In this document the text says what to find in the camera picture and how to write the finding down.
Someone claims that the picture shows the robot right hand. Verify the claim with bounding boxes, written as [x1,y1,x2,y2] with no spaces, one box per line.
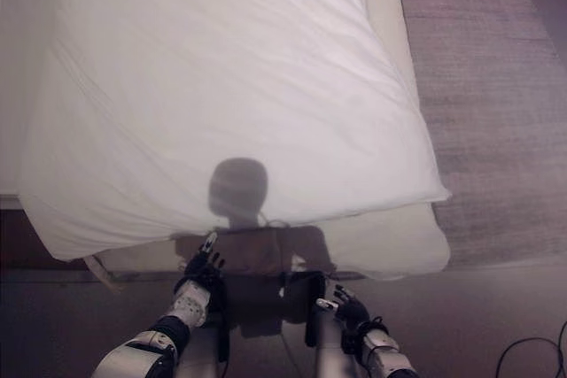
[315,283,372,331]

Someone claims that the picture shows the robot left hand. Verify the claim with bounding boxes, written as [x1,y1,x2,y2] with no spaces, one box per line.
[182,231,226,285]

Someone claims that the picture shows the dark wooden bed base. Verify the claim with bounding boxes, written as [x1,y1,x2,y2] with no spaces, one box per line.
[0,195,178,284]

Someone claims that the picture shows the robot body and silver legs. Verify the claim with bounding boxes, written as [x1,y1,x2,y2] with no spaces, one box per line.
[176,270,360,378]

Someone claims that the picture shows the white sheeted mattress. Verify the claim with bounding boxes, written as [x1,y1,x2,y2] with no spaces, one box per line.
[0,0,453,282]

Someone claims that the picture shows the white duvet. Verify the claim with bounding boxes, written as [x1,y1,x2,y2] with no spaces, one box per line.
[17,0,453,263]

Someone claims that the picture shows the grey brown area rug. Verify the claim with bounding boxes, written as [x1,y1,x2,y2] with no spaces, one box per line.
[392,0,567,269]

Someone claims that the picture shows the white fabric strap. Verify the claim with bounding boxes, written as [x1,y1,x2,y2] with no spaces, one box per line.
[82,254,124,295]

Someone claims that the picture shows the black floor cable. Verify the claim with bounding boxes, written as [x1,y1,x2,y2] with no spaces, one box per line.
[494,319,567,378]

